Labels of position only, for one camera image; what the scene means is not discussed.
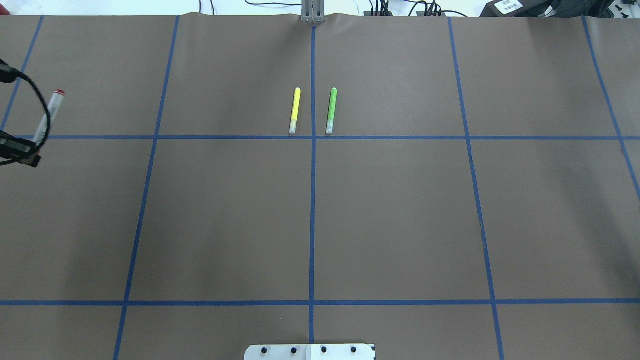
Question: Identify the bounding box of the red white marker pen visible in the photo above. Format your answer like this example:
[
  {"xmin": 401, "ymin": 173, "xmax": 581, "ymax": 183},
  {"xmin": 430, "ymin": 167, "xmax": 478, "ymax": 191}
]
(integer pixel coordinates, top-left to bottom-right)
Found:
[{"xmin": 32, "ymin": 89, "xmax": 66, "ymax": 145}]

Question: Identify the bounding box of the yellow marker pen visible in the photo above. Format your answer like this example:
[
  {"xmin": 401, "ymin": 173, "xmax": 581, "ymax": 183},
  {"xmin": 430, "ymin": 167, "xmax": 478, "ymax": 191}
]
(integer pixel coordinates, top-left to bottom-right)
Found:
[{"xmin": 288, "ymin": 87, "xmax": 302, "ymax": 135}]

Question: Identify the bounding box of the green marker pen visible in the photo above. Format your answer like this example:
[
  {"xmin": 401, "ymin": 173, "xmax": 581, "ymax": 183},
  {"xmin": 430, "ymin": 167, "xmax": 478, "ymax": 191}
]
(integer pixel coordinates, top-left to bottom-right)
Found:
[{"xmin": 326, "ymin": 87, "xmax": 338, "ymax": 135}]

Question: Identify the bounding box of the brown paper table cover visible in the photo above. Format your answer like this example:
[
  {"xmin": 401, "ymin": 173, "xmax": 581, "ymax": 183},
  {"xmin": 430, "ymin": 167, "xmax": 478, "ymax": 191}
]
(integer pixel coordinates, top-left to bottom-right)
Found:
[{"xmin": 1, "ymin": 13, "xmax": 639, "ymax": 360}]

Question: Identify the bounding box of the black box white label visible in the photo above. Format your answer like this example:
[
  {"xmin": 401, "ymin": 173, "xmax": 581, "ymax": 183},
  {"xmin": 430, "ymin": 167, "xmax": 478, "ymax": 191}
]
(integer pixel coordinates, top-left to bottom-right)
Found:
[{"xmin": 480, "ymin": 0, "xmax": 554, "ymax": 18}]

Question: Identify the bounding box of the aluminium frame post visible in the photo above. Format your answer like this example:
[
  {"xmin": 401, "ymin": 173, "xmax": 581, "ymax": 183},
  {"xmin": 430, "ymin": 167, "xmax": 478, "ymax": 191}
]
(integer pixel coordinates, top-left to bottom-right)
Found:
[{"xmin": 301, "ymin": 0, "xmax": 326, "ymax": 25}]

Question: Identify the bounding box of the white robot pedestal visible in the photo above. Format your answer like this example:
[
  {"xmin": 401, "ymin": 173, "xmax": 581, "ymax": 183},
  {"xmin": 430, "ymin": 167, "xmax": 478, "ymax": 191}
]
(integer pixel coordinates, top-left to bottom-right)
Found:
[{"xmin": 244, "ymin": 343, "xmax": 377, "ymax": 360}]

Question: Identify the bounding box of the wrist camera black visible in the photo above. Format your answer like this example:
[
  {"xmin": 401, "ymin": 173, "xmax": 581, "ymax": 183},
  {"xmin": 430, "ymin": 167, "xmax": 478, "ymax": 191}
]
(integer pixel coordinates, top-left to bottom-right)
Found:
[{"xmin": 0, "ymin": 131, "xmax": 41, "ymax": 168}]

